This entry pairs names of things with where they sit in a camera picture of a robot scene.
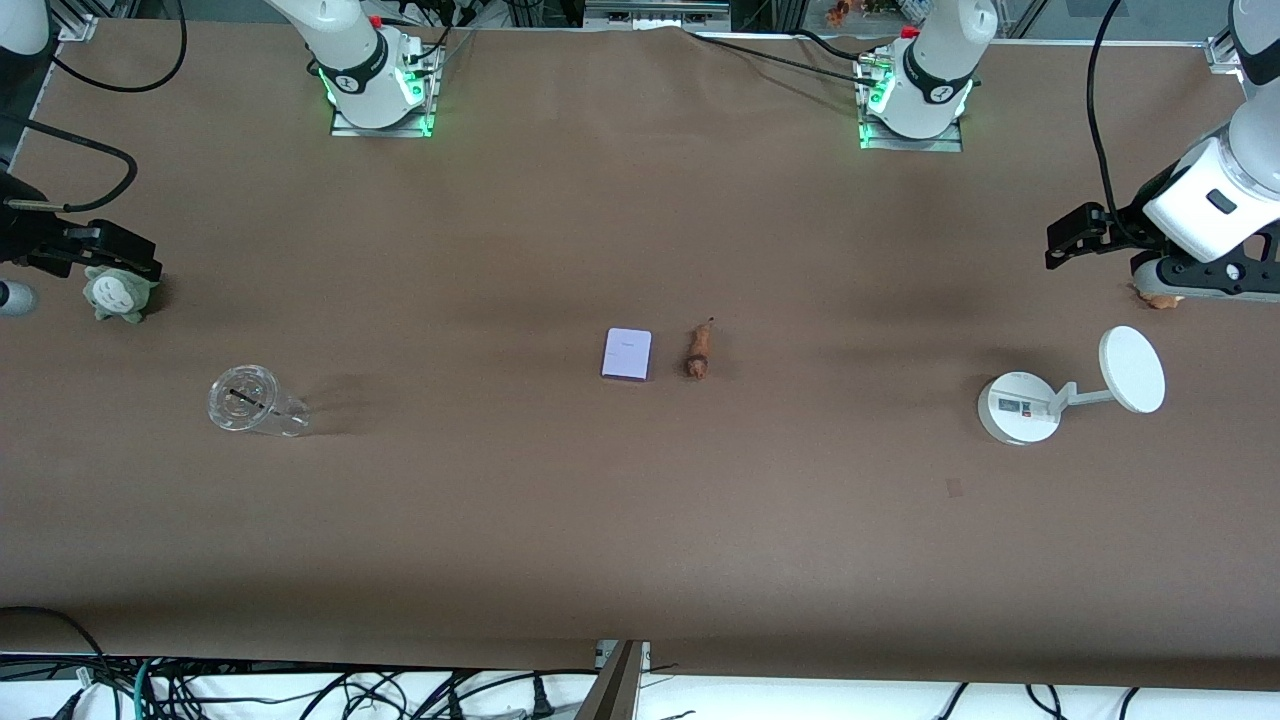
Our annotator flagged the brown lion statue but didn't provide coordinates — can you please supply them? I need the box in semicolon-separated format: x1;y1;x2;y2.
684;317;717;381

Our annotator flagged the lilac phone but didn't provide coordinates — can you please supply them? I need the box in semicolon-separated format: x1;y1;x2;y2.
601;328;654;382

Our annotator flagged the grey-green plush toy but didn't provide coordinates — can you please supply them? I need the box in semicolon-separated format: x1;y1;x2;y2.
82;262;161;324

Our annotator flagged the clear plastic cup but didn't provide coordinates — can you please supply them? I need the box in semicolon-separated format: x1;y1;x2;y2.
207;364;312;438

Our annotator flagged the brown table beam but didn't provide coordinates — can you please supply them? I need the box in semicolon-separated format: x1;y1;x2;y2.
574;641;645;720

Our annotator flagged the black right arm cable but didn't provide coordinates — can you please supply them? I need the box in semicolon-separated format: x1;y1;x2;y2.
0;0;189;214

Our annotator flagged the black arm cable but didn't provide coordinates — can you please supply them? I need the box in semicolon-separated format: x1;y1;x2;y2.
0;0;189;214
1087;0;1153;241

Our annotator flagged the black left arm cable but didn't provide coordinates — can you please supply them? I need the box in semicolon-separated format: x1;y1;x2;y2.
1087;0;1153;241

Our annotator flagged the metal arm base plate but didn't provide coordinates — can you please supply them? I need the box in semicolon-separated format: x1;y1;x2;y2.
329;45;439;139
857;58;965;154

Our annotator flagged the thin black base cable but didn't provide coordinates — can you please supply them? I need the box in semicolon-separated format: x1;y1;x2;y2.
795;28;881;65
418;5;479;76
686;30;873;85

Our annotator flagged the thick black floor cable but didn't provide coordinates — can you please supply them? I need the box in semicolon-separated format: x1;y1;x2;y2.
0;605;113;701

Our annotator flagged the aluminium frame bar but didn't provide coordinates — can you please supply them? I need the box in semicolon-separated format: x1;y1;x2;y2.
584;0;732;30

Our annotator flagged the small metal bracket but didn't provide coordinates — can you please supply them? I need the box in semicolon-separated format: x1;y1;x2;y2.
595;640;652;673

